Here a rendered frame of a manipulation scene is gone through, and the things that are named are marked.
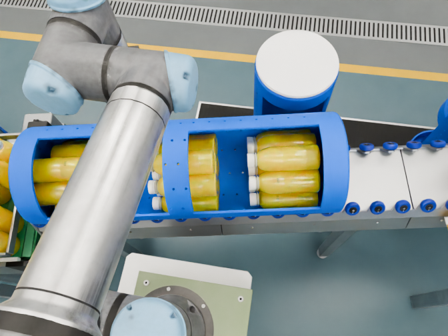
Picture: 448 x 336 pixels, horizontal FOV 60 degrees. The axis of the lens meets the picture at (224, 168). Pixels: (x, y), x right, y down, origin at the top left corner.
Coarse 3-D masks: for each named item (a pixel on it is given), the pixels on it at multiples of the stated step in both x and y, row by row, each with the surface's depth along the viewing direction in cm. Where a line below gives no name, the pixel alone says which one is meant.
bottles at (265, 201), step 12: (264, 132) 117; (276, 132) 116; (288, 132) 116; (300, 132) 116; (216, 144) 116; (216, 168) 112; (252, 168) 113; (252, 192) 119; (156, 204) 113; (204, 204) 111; (216, 204) 111; (252, 204) 112; (264, 204) 111; (276, 204) 110; (288, 204) 110; (300, 204) 110; (312, 204) 110
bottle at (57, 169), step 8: (40, 160) 108; (48, 160) 107; (56, 160) 107; (64, 160) 107; (72, 160) 106; (40, 168) 106; (48, 168) 106; (56, 168) 106; (64, 168) 106; (72, 168) 106; (40, 176) 107; (48, 176) 107; (56, 176) 106; (64, 176) 106
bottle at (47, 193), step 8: (40, 184) 110; (48, 184) 109; (56, 184) 109; (64, 184) 109; (40, 192) 108; (48, 192) 108; (56, 192) 108; (40, 200) 108; (48, 200) 108; (56, 200) 109
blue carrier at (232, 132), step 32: (32, 128) 110; (64, 128) 108; (192, 128) 103; (224, 128) 102; (256, 128) 102; (288, 128) 119; (320, 128) 100; (32, 160) 101; (224, 160) 125; (32, 192) 101; (224, 192) 123; (320, 192) 121
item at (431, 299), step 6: (420, 294) 186; (426, 294) 179; (432, 294) 173; (438, 294) 168; (444, 294) 163; (414, 300) 193; (420, 300) 186; (426, 300) 180; (432, 300) 174; (438, 300) 168; (444, 300) 163; (414, 306) 193; (420, 306) 186; (426, 306) 180; (432, 306) 175; (438, 306) 177
